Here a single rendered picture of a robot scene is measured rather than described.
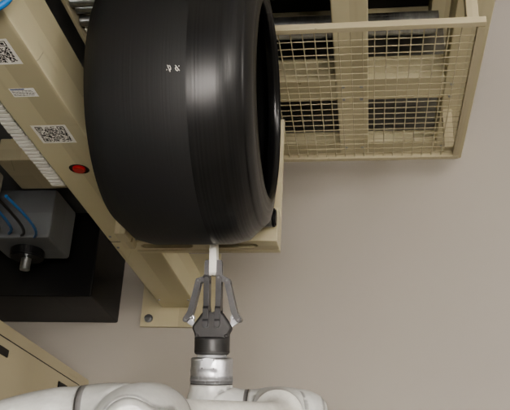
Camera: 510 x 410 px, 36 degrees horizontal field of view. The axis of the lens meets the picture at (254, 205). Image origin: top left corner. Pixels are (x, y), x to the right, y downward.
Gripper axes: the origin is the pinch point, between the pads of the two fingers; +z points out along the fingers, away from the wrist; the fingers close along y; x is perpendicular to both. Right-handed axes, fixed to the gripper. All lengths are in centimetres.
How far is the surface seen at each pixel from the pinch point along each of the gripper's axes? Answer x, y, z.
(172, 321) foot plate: 101, 34, -11
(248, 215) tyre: -18.8, -10.3, 6.6
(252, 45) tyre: -32.1, -12.6, 35.5
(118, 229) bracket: 9.2, 24.6, 8.0
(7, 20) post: -50, 26, 35
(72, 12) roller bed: 6, 37, 61
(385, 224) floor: 112, -39, 24
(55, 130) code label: -15.8, 30.8, 25.2
